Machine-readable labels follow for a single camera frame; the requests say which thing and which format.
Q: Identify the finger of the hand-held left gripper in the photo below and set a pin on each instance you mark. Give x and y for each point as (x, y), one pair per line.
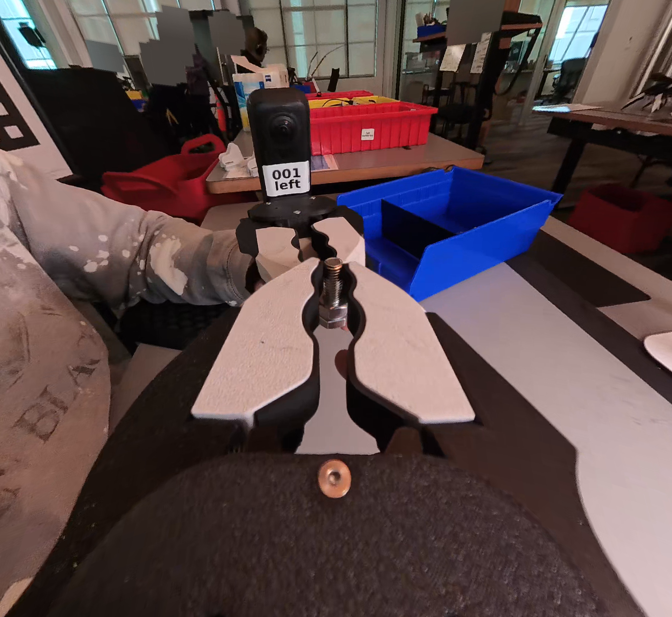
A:
(275, 255)
(346, 241)

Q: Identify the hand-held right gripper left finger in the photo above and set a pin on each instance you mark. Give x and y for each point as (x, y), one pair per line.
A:
(257, 349)

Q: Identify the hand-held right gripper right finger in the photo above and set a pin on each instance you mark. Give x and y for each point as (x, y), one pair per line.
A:
(409, 360)

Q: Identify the silver steel bolt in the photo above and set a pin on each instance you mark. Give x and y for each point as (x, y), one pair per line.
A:
(333, 283)

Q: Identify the blue plastic bin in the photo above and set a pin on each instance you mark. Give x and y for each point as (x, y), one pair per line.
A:
(472, 239)

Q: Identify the person's left forearm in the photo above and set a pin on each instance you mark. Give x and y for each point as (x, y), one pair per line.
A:
(131, 255)

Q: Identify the person's left hand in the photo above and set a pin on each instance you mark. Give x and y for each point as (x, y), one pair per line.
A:
(342, 363)

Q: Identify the blue white wipes canister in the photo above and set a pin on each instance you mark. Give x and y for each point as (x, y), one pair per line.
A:
(241, 102)

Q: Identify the white cardboard box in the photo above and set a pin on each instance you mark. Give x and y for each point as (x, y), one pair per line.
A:
(270, 76)

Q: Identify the white plastic gripper part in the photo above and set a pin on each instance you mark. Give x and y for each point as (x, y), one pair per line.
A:
(236, 160)

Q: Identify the red plastic tote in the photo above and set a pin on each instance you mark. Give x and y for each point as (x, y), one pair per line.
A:
(367, 129)
(341, 94)

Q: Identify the grey table wooden edge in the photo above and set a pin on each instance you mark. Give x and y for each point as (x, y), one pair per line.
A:
(393, 165)

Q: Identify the yellow plastic tote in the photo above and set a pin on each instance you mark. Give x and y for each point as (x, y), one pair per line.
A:
(367, 101)

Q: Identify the black standing desk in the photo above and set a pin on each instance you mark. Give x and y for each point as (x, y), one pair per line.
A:
(488, 76)

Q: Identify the black framed marker board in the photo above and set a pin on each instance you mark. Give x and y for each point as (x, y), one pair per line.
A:
(42, 144)

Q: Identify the instruction sheet stand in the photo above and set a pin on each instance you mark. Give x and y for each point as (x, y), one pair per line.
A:
(660, 352)

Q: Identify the red floor box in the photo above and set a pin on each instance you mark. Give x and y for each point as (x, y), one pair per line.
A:
(619, 218)

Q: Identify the wooden table black legs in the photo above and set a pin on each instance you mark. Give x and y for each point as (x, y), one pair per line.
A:
(603, 118)

